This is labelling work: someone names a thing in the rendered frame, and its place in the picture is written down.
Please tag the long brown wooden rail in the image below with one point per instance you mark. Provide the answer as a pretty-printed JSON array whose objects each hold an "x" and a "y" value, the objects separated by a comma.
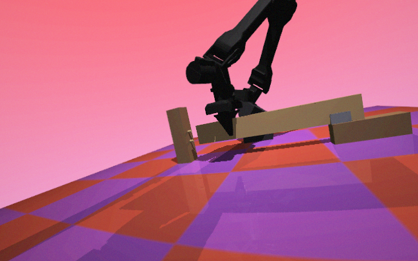
[{"x": 281, "y": 120}]

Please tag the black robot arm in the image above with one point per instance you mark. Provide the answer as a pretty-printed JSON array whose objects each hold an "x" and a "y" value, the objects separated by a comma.
[{"x": 230, "y": 46}]

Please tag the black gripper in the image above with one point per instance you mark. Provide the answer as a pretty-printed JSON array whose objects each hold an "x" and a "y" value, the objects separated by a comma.
[{"x": 223, "y": 105}]

